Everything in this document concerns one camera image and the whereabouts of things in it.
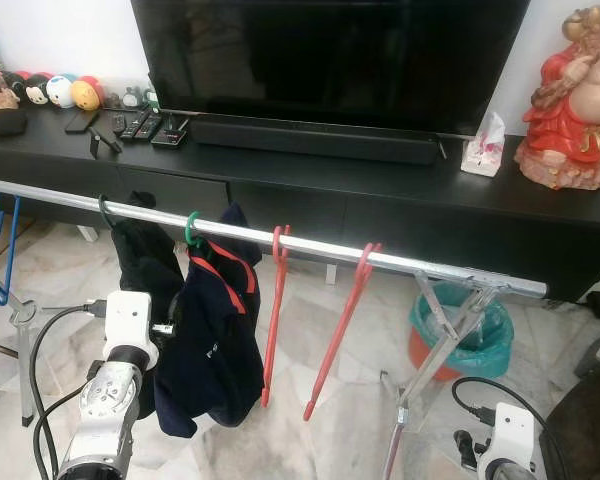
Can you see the black printed T-shirt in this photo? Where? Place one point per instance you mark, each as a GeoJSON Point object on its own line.
{"type": "Point", "coordinates": [145, 265]}

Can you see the black plastic hanger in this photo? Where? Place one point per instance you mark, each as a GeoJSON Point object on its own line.
{"type": "Point", "coordinates": [104, 212]}

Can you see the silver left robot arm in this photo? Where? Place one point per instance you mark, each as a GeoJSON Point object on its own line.
{"type": "Point", "coordinates": [105, 410]}

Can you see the green plastic hanger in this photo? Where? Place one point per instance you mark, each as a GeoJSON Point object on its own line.
{"type": "Point", "coordinates": [189, 232]}

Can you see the blue plastic hanger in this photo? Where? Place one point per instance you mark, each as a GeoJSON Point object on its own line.
{"type": "Point", "coordinates": [10, 255]}

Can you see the red waste bin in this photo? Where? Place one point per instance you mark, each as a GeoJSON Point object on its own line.
{"type": "Point", "coordinates": [425, 355]}

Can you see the teal bin bag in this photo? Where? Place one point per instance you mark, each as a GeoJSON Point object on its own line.
{"type": "Point", "coordinates": [480, 340]}

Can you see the silver metal clothes rack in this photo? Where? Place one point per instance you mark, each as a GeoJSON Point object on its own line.
{"type": "Point", "coordinates": [320, 247]}

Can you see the navy polo shirt red trim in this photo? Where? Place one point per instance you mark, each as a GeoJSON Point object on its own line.
{"type": "Point", "coordinates": [215, 340]}

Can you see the white tissue pack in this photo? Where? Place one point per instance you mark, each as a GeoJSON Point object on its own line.
{"type": "Point", "coordinates": [483, 150]}

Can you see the red laughing Buddha statue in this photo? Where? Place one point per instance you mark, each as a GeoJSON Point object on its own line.
{"type": "Point", "coordinates": [570, 130]}

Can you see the black soundbar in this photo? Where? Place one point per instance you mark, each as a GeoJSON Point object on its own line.
{"type": "Point", "coordinates": [310, 140]}

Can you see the black flat television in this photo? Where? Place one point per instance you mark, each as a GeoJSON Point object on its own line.
{"type": "Point", "coordinates": [330, 60]}

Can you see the black box red display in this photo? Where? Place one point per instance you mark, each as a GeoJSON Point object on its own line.
{"type": "Point", "coordinates": [170, 135]}

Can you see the black remote control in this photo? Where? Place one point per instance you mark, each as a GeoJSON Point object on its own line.
{"type": "Point", "coordinates": [148, 128]}
{"type": "Point", "coordinates": [133, 126]}

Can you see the white blue round plush toy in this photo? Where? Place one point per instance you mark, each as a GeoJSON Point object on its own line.
{"type": "Point", "coordinates": [60, 92]}

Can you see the black white round plush toy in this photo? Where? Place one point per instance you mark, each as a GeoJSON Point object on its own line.
{"type": "Point", "coordinates": [37, 92]}

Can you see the black pouch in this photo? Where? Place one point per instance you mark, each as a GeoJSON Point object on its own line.
{"type": "Point", "coordinates": [7, 122]}

